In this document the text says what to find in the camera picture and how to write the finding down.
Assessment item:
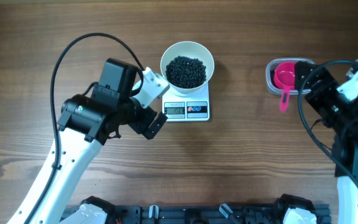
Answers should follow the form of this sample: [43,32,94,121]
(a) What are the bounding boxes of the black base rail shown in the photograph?
[60,203,332,224]

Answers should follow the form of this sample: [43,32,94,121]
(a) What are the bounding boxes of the black beans in container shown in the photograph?
[270,69,276,87]

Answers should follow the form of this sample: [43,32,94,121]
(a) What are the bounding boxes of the pink plastic measuring scoop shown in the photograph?
[273,62,295,113]

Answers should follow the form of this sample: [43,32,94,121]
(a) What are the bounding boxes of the white bowl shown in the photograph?
[160,41,215,79]

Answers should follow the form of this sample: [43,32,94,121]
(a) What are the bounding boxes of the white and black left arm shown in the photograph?
[9,58,170,223]

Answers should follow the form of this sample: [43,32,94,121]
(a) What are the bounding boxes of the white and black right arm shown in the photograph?
[267,58,358,223]

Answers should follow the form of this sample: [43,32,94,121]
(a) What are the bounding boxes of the clear plastic container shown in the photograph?
[265,57,314,96]

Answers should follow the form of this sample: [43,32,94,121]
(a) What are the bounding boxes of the black beans in bowl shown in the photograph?
[165,56,206,89]

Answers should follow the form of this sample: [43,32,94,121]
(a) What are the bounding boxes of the white digital kitchen scale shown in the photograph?
[162,75,211,122]

